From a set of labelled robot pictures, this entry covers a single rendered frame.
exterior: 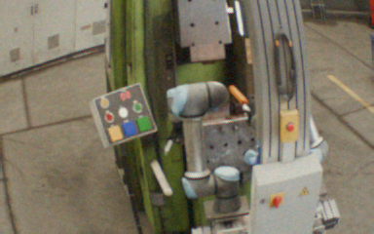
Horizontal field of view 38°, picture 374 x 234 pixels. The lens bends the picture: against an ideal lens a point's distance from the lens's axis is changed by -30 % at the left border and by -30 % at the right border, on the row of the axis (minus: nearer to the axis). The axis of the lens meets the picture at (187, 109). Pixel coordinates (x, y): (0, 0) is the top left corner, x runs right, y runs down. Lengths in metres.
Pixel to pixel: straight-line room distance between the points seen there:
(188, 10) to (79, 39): 5.42
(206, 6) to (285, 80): 1.39
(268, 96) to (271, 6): 0.41
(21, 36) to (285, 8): 6.85
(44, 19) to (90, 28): 0.94
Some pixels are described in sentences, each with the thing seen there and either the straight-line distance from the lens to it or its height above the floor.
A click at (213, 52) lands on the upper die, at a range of 4.28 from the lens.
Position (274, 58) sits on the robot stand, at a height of 1.69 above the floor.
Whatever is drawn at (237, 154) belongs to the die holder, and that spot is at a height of 0.69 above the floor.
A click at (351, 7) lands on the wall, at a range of 12.10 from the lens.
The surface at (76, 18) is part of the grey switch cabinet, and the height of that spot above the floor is 0.66.
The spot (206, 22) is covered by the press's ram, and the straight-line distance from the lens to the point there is 4.22.
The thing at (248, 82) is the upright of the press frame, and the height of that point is 1.06.
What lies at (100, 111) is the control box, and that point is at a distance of 4.06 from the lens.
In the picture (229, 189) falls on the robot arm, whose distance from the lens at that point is 3.42.
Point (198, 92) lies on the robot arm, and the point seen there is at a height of 1.44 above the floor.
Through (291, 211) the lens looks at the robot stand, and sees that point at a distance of 2.96.
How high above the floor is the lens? 2.53
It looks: 21 degrees down
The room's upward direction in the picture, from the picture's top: 4 degrees counter-clockwise
